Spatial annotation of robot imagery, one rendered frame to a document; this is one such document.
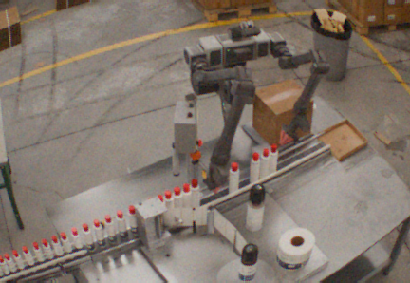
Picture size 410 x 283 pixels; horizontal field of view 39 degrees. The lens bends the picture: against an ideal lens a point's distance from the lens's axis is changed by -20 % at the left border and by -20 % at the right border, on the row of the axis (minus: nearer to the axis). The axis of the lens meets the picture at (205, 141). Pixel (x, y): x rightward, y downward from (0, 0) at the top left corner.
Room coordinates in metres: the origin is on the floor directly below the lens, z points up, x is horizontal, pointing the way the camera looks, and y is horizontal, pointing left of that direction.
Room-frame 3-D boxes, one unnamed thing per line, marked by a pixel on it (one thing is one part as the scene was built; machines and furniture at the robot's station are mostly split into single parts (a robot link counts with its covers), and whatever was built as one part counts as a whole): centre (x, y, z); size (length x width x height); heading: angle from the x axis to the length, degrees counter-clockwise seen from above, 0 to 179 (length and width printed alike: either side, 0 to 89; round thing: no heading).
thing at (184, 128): (2.62, 0.09, 1.38); 0.17 x 0.10 x 0.19; 177
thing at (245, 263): (2.00, -0.22, 1.04); 0.09 x 0.09 x 0.29
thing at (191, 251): (2.16, -0.18, 0.86); 0.80 x 0.67 x 0.05; 122
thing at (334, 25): (5.13, -1.24, 0.50); 0.42 x 0.41 x 0.28; 111
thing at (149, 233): (2.30, 0.26, 1.01); 0.14 x 0.13 x 0.26; 122
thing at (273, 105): (3.21, -0.47, 0.99); 0.30 x 0.24 x 0.27; 120
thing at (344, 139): (3.13, -0.89, 0.85); 0.30 x 0.26 x 0.04; 122
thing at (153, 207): (2.30, 0.26, 1.14); 0.14 x 0.11 x 0.01; 122
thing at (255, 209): (2.40, -0.26, 1.03); 0.09 x 0.09 x 0.30
